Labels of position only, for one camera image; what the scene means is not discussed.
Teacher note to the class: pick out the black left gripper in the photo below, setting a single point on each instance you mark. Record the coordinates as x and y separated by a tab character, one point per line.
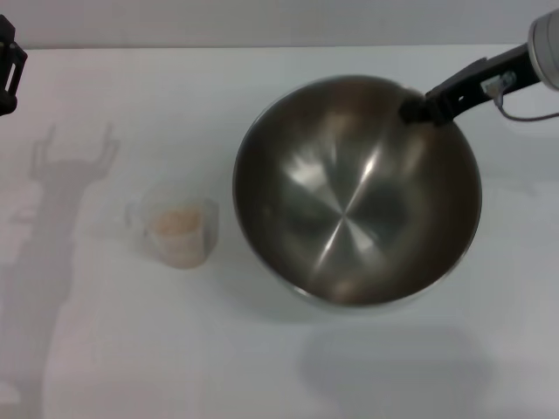
6	105

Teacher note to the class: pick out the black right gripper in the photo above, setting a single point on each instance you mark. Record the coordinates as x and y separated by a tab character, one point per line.
511	61

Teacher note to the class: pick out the stainless steel mixing bowl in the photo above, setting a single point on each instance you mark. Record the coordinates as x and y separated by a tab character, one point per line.
349	209

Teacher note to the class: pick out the beige rice grains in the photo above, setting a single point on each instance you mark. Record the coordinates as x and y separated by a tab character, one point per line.
174	227

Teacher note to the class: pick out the clear plastic measuring cup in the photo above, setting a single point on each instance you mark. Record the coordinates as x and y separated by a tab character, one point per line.
205	227

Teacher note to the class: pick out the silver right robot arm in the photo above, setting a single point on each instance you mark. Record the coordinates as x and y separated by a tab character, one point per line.
546	43

